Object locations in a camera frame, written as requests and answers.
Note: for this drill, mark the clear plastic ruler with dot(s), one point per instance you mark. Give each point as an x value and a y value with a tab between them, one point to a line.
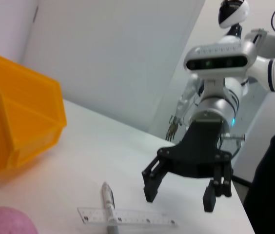
132	216

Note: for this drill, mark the person in dark clothing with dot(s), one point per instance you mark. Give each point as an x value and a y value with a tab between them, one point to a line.
271	182

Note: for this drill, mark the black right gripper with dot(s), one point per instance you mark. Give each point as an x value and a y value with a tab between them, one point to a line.
201	151

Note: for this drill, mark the white humanoid robot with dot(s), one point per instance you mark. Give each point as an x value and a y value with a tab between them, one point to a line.
237	12

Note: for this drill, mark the pink peach toy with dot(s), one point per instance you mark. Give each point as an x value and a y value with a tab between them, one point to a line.
3	221

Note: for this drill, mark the yellow plastic bin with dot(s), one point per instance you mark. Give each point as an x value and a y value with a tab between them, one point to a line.
30	102

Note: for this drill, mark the silver ballpoint pen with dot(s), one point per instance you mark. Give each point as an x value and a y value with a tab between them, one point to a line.
107	195

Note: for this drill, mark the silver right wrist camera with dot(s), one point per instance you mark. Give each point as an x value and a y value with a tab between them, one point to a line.
215	54

